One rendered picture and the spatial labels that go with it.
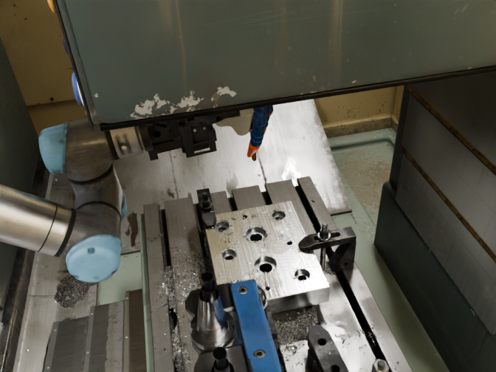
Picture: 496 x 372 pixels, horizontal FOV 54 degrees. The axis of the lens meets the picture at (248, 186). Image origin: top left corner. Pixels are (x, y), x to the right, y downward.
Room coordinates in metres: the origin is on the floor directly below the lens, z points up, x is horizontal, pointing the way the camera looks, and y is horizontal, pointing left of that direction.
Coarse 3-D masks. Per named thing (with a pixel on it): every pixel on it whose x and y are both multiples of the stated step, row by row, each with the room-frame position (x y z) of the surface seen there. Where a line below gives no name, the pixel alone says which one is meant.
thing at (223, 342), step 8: (192, 320) 0.42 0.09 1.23; (232, 320) 0.42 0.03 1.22; (232, 328) 0.42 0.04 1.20; (192, 336) 0.39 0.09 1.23; (224, 336) 0.39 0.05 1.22; (232, 336) 0.39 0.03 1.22; (192, 344) 0.40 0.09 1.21; (200, 344) 0.38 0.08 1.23; (208, 344) 0.38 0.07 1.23; (216, 344) 0.38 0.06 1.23; (224, 344) 0.38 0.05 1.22; (232, 344) 0.39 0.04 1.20; (200, 352) 0.38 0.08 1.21
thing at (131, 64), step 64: (64, 0) 0.38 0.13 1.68; (128, 0) 0.38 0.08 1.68; (192, 0) 0.39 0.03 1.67; (256, 0) 0.40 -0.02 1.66; (320, 0) 0.40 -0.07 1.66; (384, 0) 0.41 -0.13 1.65; (448, 0) 0.42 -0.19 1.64; (128, 64) 0.38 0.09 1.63; (192, 64) 0.39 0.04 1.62; (256, 64) 0.40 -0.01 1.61; (320, 64) 0.41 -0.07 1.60; (384, 64) 0.42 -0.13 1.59; (448, 64) 0.43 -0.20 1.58
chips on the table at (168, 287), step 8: (200, 224) 0.98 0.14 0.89; (200, 240) 0.92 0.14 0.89; (176, 256) 0.86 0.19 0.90; (200, 256) 0.85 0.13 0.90; (176, 264) 0.83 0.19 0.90; (200, 264) 0.83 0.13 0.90; (208, 264) 0.83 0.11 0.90; (168, 272) 0.81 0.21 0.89; (184, 272) 0.80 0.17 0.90; (192, 272) 0.80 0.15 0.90; (200, 272) 0.80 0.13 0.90; (168, 280) 0.79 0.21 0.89; (192, 280) 0.78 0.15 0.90; (200, 280) 0.77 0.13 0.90; (160, 288) 0.76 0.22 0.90; (168, 288) 0.76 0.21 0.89; (192, 288) 0.75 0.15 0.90; (200, 288) 0.75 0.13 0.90; (160, 296) 0.73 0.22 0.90; (168, 296) 0.74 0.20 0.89; (176, 304) 0.71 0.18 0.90; (176, 312) 0.69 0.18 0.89; (176, 320) 0.67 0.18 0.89; (176, 328) 0.65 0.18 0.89; (176, 336) 0.63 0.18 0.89; (176, 344) 0.61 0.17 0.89; (176, 352) 0.59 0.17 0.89; (184, 352) 0.58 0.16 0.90; (176, 360) 0.57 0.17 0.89; (184, 360) 0.56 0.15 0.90; (192, 360) 0.56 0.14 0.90; (176, 368) 0.56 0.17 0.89; (184, 368) 0.55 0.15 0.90
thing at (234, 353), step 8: (240, 344) 0.38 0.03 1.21; (208, 352) 0.37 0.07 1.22; (232, 352) 0.37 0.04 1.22; (240, 352) 0.37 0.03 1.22; (200, 360) 0.36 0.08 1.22; (208, 360) 0.36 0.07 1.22; (232, 360) 0.36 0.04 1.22; (240, 360) 0.36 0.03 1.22; (200, 368) 0.35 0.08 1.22; (208, 368) 0.35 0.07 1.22; (240, 368) 0.35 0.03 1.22; (248, 368) 0.35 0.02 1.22
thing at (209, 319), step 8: (200, 296) 0.41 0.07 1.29; (216, 296) 0.41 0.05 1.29; (200, 304) 0.40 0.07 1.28; (208, 304) 0.40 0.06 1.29; (216, 304) 0.40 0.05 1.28; (200, 312) 0.40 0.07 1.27; (208, 312) 0.39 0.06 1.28; (216, 312) 0.40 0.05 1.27; (224, 312) 0.41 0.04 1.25; (200, 320) 0.40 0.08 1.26; (208, 320) 0.39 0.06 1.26; (216, 320) 0.39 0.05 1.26; (224, 320) 0.40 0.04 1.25; (200, 328) 0.39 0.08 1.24; (208, 328) 0.39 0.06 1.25; (216, 328) 0.39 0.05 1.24; (224, 328) 0.40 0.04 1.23; (200, 336) 0.39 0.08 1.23; (208, 336) 0.39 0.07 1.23; (216, 336) 0.39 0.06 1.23
